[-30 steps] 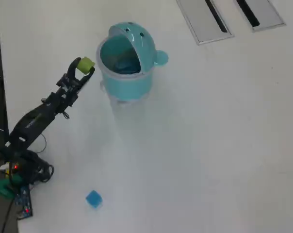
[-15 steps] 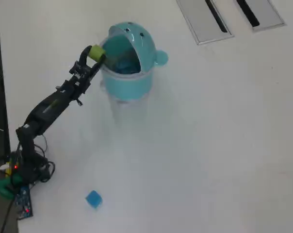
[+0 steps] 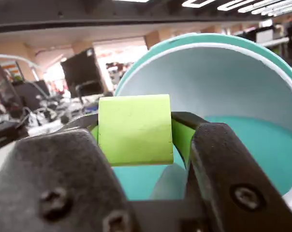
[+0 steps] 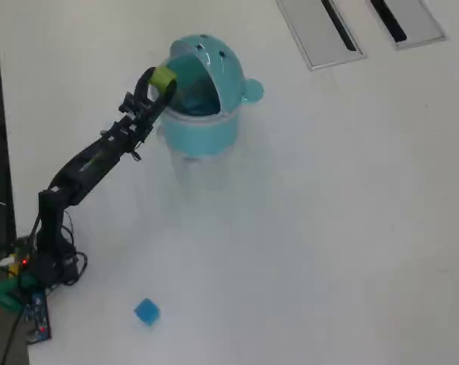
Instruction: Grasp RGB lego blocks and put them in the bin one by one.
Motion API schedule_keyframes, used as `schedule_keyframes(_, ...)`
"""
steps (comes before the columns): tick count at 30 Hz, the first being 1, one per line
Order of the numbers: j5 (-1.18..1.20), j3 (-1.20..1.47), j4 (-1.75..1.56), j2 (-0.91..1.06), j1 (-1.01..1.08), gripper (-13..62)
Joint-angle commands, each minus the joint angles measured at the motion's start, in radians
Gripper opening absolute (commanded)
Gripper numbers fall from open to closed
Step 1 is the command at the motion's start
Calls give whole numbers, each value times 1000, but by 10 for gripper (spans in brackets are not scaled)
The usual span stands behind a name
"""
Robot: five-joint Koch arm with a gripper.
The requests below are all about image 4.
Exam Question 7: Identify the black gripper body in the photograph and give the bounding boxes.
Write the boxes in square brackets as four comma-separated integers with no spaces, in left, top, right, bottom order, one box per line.
[107,99,157,153]

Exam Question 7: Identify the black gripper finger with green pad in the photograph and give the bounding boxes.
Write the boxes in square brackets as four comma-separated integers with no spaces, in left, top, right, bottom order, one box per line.
[132,67,157,106]
[144,79,179,125]

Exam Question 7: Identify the green cube block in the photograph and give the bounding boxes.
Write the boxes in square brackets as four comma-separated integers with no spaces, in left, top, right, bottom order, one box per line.
[148,66,179,94]

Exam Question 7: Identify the blue cube block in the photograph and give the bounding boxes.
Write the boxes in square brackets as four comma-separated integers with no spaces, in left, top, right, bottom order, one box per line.
[133,297,162,327]

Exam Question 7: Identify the teal bin with dome lid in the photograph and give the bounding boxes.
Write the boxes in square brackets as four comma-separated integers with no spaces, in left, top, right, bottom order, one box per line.
[155,33,264,201]

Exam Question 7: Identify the controller board with red LED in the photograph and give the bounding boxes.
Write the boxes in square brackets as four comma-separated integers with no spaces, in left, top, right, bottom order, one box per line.
[13,235,36,273]

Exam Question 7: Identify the green table clamp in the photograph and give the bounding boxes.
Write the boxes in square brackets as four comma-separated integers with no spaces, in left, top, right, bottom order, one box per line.
[0,275,36,313]

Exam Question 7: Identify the blue circuit board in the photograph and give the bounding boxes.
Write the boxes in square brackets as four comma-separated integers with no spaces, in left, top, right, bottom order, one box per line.
[22,290,52,345]

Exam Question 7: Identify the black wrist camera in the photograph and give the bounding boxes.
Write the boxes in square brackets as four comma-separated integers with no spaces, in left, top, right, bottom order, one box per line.
[118,90,139,115]

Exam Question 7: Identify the black cable bundle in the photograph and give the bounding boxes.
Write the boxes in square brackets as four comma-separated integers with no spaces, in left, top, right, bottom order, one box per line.
[60,211,89,286]

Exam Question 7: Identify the silver table cable port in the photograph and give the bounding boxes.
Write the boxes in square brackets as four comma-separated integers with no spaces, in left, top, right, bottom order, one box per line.
[368,0,447,52]
[275,0,368,72]

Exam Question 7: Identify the black power cable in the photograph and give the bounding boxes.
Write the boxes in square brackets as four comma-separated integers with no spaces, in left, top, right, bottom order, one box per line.
[0,303,25,365]

